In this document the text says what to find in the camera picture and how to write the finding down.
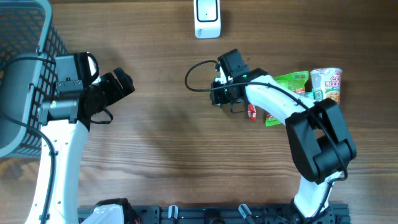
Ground red snack packet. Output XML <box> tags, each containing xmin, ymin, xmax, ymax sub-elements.
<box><xmin>248</xmin><ymin>103</ymin><xmax>257</xmax><ymax>121</ymax></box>

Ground green snack bag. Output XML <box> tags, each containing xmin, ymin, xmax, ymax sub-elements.
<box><xmin>264</xmin><ymin>70</ymin><xmax>310</xmax><ymax>128</ymax></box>

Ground cup noodles container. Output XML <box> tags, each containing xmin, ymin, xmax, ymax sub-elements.
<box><xmin>310</xmin><ymin>68</ymin><xmax>343</xmax><ymax>104</ymax></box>

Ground teal wet wipes packet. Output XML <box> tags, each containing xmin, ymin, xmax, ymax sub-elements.
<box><xmin>305</xmin><ymin>91</ymin><xmax>315</xmax><ymax>100</ymax></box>

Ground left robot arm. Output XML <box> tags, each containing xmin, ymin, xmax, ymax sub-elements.
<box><xmin>26</xmin><ymin>52</ymin><xmax>135</xmax><ymax>223</ymax></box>

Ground white barcode scanner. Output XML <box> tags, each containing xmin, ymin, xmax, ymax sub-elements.
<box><xmin>193</xmin><ymin>0</ymin><xmax>221</xmax><ymax>39</ymax></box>

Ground grey plastic shopping basket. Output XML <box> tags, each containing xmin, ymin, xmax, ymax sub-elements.
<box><xmin>1</xmin><ymin>0</ymin><xmax>68</xmax><ymax>158</ymax></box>

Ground right camera cable black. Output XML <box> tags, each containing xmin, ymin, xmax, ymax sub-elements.
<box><xmin>184</xmin><ymin>60</ymin><xmax>348</xmax><ymax>218</ymax></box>

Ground camera cable black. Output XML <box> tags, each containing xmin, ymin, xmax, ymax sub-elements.
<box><xmin>184</xmin><ymin>60</ymin><xmax>348</xmax><ymax>218</ymax></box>
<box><xmin>1</xmin><ymin>56</ymin><xmax>56</xmax><ymax>224</ymax></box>

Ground left camera cable black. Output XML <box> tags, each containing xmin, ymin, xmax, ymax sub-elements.
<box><xmin>1</xmin><ymin>56</ymin><xmax>56</xmax><ymax>224</ymax></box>

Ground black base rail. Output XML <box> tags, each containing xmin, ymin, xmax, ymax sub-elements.
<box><xmin>78</xmin><ymin>203</ymin><xmax>351</xmax><ymax>224</ymax></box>

